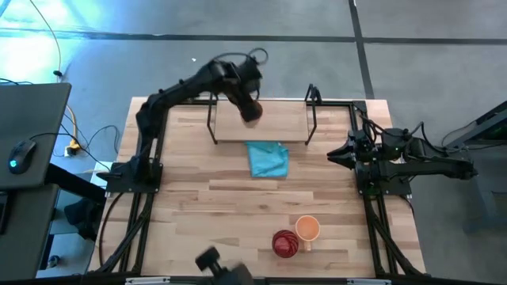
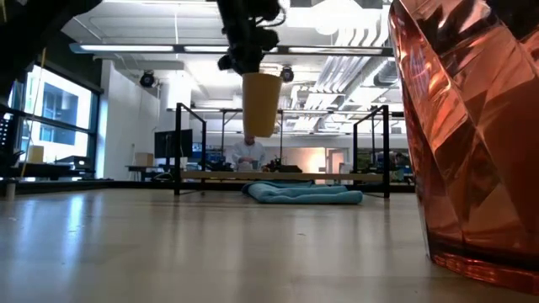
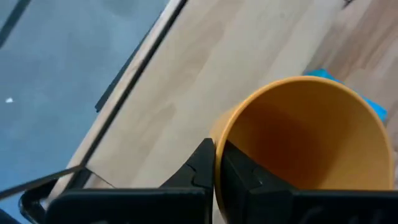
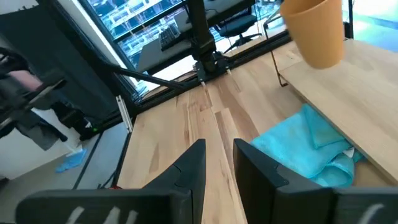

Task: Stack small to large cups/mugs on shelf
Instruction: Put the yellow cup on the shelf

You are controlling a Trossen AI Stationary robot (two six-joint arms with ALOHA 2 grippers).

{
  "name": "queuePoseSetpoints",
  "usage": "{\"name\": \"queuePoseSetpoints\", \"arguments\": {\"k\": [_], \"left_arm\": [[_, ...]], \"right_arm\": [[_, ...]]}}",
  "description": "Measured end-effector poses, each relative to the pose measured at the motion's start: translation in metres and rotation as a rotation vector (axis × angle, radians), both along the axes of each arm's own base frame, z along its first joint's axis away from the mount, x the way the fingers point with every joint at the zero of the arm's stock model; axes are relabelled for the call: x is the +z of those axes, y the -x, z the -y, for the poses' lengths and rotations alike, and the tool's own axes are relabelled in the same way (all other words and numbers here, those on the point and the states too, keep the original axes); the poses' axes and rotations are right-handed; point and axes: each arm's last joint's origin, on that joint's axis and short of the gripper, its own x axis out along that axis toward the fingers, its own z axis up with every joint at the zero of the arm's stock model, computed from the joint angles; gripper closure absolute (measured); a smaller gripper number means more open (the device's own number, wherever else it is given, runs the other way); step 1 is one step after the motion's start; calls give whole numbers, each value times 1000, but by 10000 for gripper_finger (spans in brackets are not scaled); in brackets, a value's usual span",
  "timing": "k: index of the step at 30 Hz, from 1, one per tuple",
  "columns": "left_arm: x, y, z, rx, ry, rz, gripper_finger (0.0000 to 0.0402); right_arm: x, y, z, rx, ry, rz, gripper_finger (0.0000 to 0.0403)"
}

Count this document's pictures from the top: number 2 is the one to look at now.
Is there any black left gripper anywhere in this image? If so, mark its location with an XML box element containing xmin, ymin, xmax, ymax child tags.
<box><xmin>216</xmin><ymin>0</ymin><xmax>283</xmax><ymax>77</ymax></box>

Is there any yellow plastic cup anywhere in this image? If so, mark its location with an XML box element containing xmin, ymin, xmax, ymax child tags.
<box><xmin>241</xmin><ymin>72</ymin><xmax>283</xmax><ymax>139</ymax></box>

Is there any orange faceted plastic tumbler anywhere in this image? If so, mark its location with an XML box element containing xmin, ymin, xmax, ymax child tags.
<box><xmin>387</xmin><ymin>0</ymin><xmax>539</xmax><ymax>295</ymax></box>

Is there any person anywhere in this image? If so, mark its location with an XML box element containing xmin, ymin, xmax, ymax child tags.
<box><xmin>231</xmin><ymin>134</ymin><xmax>267</xmax><ymax>173</ymax></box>

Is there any black computer monitor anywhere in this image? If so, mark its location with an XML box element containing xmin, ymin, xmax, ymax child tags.
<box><xmin>153</xmin><ymin>129</ymin><xmax>194</xmax><ymax>160</ymax></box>

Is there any long ceiling light bar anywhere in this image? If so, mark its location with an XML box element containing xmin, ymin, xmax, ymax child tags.
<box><xmin>69</xmin><ymin>41</ymin><xmax>395</xmax><ymax>58</ymax></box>

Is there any brown cardboard box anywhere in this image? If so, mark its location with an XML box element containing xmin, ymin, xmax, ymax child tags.
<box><xmin>134</xmin><ymin>151</ymin><xmax>155</xmax><ymax>167</ymax></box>

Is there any blue folded towel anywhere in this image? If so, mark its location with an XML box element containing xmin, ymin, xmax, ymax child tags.
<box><xmin>242</xmin><ymin>180</ymin><xmax>364</xmax><ymax>205</ymax></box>

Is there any large window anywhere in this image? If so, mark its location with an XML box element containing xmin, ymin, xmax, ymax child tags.
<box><xmin>8</xmin><ymin>62</ymin><xmax>101</xmax><ymax>178</ymax></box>

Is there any black case on desk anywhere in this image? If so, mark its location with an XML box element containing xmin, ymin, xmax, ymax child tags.
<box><xmin>54</xmin><ymin>155</ymin><xmax>92</xmax><ymax>171</ymax></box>

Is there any black desk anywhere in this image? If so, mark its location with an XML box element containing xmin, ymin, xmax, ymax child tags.
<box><xmin>0</xmin><ymin>162</ymin><xmax>96</xmax><ymax>183</ymax></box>

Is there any yellow box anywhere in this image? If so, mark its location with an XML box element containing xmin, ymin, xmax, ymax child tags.
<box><xmin>27</xmin><ymin>145</ymin><xmax>45</xmax><ymax>164</ymax></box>

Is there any black frame wooden shelf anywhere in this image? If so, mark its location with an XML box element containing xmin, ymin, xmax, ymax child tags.
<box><xmin>173</xmin><ymin>102</ymin><xmax>391</xmax><ymax>199</ymax></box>

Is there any yellow hanging cable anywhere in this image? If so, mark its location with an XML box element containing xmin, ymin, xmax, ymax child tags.
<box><xmin>19</xmin><ymin>46</ymin><xmax>47</xmax><ymax>178</ymax></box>

